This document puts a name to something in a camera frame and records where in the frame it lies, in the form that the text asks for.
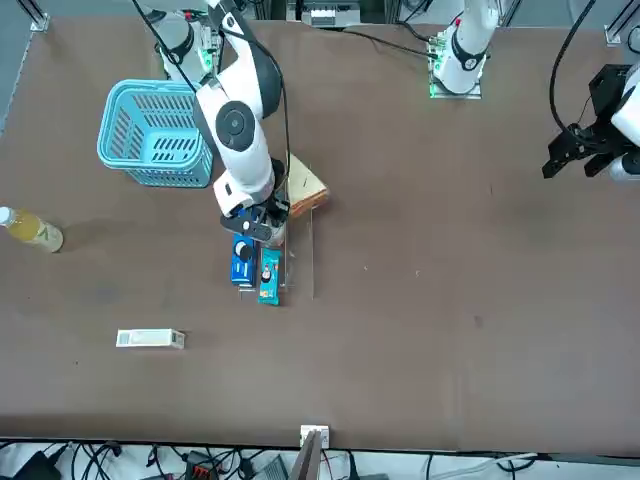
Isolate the black cable across table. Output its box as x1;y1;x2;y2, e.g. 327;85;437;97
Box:
339;26;437;58

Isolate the triangular sandwich wedge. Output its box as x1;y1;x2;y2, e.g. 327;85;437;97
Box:
287;153;332;219

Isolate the white orange carton box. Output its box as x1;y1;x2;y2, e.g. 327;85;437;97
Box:
115;327;187;351

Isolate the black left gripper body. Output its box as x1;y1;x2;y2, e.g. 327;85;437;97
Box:
573;64;634;157

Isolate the aluminium camera post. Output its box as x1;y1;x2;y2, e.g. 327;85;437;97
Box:
292;424;331;480

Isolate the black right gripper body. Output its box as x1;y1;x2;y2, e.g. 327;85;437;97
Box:
221;198;292;243

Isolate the clear acrylic display shelf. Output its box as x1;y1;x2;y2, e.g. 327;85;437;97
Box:
234;149;318;302

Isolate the glass cookie jar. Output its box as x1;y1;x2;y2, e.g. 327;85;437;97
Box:
260;219;289;250

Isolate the teal cartoon snack packet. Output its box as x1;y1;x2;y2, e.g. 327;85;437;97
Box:
257;249;283;307

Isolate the yellow juice bottle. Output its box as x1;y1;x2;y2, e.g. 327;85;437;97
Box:
0;206;65;254

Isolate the light blue plastic basket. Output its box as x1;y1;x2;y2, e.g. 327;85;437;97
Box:
96;78;214;189

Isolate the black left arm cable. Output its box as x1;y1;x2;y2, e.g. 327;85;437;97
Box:
548;0;599;134

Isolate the blue Oreo cookie box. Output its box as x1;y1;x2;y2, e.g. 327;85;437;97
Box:
229;233;259;288

